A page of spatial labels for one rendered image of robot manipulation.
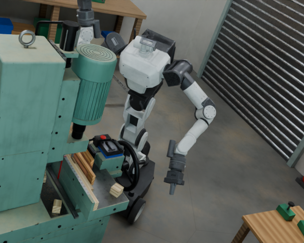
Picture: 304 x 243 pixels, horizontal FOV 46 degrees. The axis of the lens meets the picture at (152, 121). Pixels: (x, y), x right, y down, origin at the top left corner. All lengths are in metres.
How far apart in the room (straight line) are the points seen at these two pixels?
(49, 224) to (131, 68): 0.95
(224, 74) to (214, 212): 2.52
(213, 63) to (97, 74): 4.15
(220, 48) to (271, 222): 3.27
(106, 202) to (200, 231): 1.51
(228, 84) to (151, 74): 3.25
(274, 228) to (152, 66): 1.36
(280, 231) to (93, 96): 1.65
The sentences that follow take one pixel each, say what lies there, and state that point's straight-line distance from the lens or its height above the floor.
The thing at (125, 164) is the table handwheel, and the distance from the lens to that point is 2.03.
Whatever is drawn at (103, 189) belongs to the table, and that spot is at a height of 0.90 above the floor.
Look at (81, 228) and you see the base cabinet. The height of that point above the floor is 0.67.
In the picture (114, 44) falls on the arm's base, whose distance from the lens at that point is 2.16.
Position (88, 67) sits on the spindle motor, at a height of 1.47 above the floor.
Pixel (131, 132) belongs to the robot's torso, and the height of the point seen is 0.68.
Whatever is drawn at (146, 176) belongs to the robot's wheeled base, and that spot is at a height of 0.17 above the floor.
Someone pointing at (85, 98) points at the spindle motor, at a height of 1.33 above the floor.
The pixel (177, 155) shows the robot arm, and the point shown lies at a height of 0.98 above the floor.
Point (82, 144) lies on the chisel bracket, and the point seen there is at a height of 1.05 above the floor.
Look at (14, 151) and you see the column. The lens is 1.49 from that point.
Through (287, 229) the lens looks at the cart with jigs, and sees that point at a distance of 2.71.
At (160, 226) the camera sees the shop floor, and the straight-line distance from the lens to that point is 2.96.
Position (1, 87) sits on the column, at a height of 1.42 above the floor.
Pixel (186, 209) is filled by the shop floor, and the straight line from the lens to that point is 3.19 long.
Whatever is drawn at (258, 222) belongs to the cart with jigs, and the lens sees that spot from 2.60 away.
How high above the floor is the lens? 2.09
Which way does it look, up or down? 30 degrees down
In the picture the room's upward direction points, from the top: 20 degrees clockwise
